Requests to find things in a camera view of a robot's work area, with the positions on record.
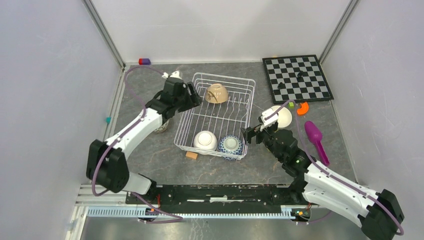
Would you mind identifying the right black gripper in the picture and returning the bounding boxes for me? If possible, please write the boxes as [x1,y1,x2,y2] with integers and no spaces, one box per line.
[240,121,284,162]

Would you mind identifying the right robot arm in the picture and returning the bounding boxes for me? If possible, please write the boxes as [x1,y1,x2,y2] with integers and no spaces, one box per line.
[241,124,405,240]

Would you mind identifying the red and purple block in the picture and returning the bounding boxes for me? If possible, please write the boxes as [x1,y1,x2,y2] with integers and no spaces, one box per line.
[138,58,152,66]

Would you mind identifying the red floral pattern bowl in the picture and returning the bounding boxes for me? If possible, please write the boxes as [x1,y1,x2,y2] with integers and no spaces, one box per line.
[153,119,171,133]

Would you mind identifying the black and white chessboard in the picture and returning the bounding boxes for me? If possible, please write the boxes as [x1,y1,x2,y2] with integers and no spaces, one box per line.
[262,54,334,105]

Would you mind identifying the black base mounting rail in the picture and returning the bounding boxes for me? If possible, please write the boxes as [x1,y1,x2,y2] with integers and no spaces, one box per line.
[142,184,309,214]

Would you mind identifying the small wooden block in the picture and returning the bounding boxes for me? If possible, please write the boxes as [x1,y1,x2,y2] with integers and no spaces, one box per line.
[185,151,198,160]

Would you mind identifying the beige bowl with leaf motif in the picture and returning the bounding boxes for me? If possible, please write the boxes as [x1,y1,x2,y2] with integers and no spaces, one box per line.
[205,83,229,104]

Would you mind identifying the black chess piece lower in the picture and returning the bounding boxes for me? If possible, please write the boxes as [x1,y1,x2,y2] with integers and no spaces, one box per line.
[277,82,285,89]

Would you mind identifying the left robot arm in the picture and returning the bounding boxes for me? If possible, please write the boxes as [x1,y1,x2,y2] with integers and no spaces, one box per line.
[86,76,202,204]

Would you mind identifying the plain white bowl in rack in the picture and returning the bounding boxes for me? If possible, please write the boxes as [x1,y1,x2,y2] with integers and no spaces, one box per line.
[193,130,218,151]

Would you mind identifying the blue patterned bowl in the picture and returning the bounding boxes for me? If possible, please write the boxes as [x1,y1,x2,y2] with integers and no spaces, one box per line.
[217,135,244,161]

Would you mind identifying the white wire dish rack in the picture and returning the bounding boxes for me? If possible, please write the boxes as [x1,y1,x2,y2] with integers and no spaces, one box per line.
[174,72,256,158]

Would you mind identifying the white bowl outside rack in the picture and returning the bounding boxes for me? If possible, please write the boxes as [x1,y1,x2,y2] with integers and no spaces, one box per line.
[271,107,293,130]

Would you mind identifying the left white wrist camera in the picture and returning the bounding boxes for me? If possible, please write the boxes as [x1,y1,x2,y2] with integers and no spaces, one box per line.
[161,70,182,80]

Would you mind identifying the orange curved toy piece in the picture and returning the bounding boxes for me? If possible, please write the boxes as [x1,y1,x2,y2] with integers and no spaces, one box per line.
[296,102,309,116]

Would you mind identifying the purple plastic scoop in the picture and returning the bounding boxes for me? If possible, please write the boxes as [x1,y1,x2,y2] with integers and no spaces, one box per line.
[304,120,330,167]

